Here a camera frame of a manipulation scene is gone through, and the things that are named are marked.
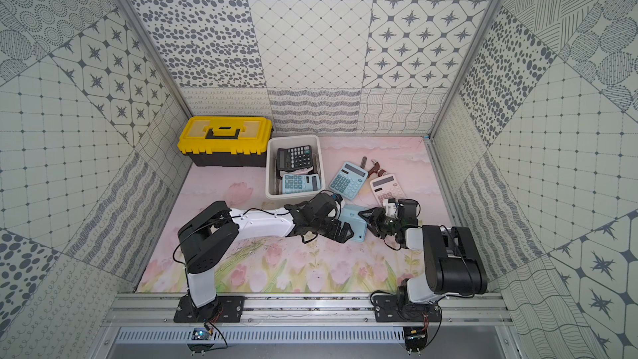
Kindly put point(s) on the light blue calculator face down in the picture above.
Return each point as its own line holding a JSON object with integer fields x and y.
{"x": 296, "y": 184}

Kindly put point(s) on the teal calculator face up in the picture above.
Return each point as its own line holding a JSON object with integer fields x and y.
{"x": 348, "y": 181}

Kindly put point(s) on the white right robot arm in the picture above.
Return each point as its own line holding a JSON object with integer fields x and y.
{"x": 452, "y": 263}

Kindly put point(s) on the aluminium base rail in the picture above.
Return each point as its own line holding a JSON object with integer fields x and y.
{"x": 296, "y": 318}

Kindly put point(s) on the white plastic storage box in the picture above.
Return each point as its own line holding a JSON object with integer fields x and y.
{"x": 274, "y": 185}

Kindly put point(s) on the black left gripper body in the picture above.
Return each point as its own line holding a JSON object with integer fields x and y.
{"x": 336, "y": 229}

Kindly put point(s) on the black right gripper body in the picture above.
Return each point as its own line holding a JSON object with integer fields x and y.
{"x": 381, "y": 222}

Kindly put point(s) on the yellow and black toolbox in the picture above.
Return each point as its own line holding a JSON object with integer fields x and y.
{"x": 226, "y": 141}

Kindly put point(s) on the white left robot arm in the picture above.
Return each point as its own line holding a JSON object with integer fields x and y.
{"x": 204, "y": 240}

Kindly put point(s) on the light blue calculator back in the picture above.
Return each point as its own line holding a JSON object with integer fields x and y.
{"x": 350, "y": 215}

